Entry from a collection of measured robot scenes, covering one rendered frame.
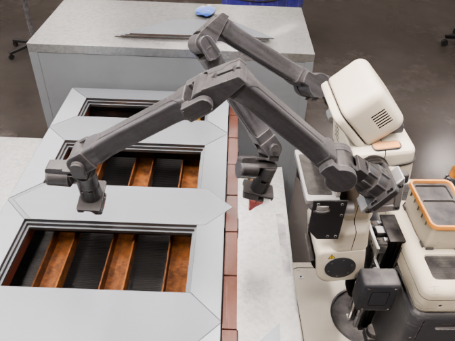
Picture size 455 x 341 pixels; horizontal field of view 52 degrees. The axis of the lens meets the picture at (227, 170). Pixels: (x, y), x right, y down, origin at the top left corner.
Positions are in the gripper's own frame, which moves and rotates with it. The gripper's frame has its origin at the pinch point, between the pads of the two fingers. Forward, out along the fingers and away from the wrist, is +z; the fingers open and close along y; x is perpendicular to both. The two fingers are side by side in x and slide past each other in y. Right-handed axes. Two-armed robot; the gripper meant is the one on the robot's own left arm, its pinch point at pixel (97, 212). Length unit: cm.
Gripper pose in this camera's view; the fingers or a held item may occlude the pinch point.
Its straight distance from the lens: 141.5
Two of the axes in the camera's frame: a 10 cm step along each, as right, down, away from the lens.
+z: -0.5, 6.1, 7.9
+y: -0.2, 7.9, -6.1
